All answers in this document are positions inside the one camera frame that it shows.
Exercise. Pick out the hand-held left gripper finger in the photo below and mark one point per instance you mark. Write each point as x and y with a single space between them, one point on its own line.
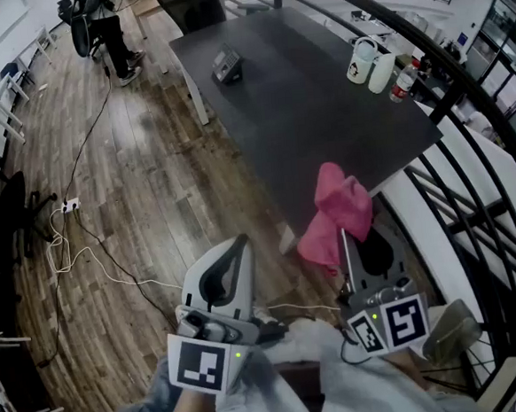
192 281
248 290

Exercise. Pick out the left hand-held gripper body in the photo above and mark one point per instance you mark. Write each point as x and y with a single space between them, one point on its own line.
199 365

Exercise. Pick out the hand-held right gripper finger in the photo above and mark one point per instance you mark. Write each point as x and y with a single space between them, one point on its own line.
349 264
379 281

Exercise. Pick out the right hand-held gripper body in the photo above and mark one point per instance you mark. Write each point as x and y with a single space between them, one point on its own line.
405 322

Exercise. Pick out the pink cloth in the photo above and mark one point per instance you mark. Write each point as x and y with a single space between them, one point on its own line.
342 203

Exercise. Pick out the person's left forearm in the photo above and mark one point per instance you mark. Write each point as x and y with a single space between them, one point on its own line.
193 405

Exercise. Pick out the person's right forearm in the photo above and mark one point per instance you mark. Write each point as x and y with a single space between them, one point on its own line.
408 364

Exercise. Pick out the person's white shoe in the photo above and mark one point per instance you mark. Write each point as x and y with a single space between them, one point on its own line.
263 316

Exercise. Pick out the person's light blue clothing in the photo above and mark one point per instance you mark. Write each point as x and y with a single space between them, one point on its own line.
353 393

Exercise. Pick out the white power strip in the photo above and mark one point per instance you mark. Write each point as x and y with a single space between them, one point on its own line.
72 205

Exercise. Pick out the white table leg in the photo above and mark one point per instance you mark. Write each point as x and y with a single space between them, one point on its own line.
197 96

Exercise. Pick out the clear bottle with red label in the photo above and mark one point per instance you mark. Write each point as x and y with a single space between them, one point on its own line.
403 84

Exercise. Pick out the white plastic container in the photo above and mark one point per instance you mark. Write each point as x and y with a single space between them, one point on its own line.
381 75

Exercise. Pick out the black swivel chair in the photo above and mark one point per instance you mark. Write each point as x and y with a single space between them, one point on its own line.
1 221

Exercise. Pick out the white cartoon print mug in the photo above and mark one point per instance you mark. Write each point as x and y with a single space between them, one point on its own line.
360 64

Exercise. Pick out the black round seat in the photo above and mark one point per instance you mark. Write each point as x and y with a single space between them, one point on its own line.
81 37

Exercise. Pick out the black mesh office chair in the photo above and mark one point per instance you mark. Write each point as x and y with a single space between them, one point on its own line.
193 6

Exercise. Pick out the light wooden desk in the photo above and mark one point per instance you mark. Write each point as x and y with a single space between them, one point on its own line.
146 7

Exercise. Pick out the white desk frame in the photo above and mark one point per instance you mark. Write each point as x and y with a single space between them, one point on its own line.
42 37
8 87

